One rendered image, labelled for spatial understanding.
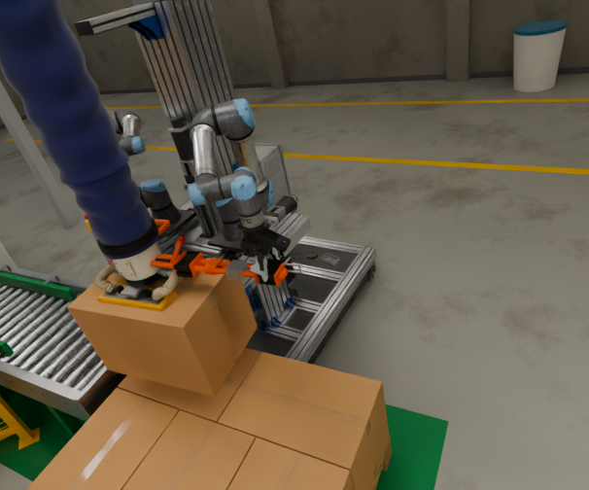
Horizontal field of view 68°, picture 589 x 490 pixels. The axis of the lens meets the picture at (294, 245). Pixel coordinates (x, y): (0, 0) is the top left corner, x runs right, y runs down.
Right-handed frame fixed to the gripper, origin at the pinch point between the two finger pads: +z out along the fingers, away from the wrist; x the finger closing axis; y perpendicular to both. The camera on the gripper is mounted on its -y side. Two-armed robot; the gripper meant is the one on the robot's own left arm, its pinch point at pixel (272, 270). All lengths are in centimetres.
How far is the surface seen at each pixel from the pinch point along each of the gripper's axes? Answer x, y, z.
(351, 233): -193, 43, 123
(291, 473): 36, -8, 65
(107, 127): -3, 50, -53
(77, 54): -3, 50, -75
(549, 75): -532, -115, 107
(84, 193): 10, 59, -35
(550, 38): -527, -110, 62
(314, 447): 24, -13, 65
